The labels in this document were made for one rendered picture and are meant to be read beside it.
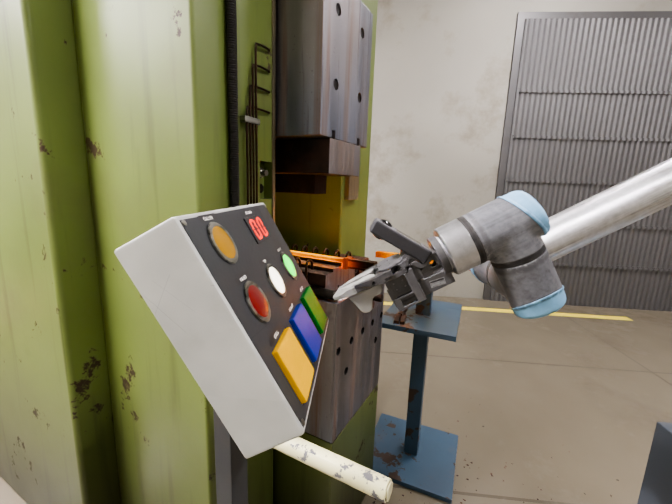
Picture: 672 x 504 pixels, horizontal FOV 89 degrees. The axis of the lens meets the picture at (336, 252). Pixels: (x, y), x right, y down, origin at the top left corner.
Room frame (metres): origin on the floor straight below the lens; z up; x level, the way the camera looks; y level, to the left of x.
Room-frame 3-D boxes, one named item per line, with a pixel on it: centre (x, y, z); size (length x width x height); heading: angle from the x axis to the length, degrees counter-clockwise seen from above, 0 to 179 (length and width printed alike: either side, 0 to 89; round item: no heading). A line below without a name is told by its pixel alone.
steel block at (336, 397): (1.20, 0.15, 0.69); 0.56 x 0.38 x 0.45; 62
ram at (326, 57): (1.19, 0.15, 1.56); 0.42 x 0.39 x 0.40; 62
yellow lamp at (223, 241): (0.42, 0.14, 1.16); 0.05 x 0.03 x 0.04; 152
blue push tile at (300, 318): (0.51, 0.05, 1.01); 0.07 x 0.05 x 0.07; 177
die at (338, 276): (1.15, 0.17, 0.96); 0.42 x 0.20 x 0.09; 62
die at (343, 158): (1.15, 0.17, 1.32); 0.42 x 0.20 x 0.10; 62
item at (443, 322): (1.42, -0.39, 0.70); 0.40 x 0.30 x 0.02; 157
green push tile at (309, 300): (0.61, 0.04, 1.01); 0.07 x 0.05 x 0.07; 177
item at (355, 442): (1.20, 0.15, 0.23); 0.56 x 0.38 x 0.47; 62
